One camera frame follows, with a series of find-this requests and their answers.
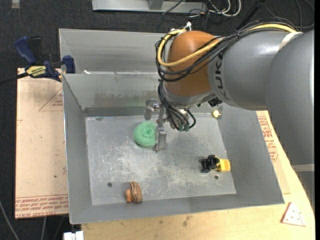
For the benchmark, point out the brown cardboard board, red print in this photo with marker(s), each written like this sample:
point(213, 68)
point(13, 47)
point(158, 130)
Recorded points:
point(40, 139)

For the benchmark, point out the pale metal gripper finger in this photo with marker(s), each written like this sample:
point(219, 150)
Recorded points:
point(157, 141)
point(163, 140)

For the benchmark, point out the grey metal bin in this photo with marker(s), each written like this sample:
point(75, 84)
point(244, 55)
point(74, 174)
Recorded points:
point(150, 164)

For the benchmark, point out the green round mesh scrubber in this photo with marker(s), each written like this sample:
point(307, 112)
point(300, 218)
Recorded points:
point(143, 135)

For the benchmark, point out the yellow and black toy vehicle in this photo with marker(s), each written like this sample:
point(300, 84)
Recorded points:
point(220, 164)

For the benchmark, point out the pale pink triangular pad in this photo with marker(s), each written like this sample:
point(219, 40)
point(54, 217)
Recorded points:
point(293, 215)

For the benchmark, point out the brown striped toy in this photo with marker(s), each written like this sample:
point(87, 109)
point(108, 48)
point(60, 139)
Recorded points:
point(134, 192)

